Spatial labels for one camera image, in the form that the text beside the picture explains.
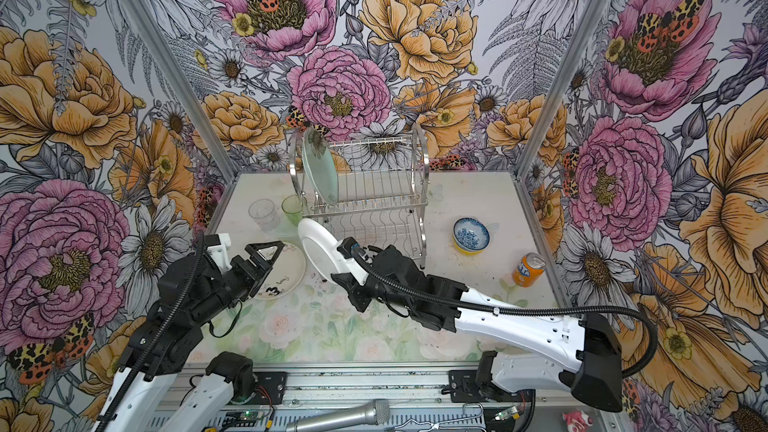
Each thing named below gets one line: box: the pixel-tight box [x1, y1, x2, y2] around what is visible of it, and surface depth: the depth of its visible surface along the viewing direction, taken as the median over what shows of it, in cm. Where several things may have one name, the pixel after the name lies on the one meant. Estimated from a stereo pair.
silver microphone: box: [286, 399, 391, 432], surface depth 70 cm
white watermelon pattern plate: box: [298, 218, 368, 285], surface depth 64 cm
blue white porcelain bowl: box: [453, 217, 491, 251], surface depth 101 cm
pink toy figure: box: [562, 410, 594, 432], surface depth 69 cm
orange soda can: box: [512, 252, 546, 288], surface depth 87 cm
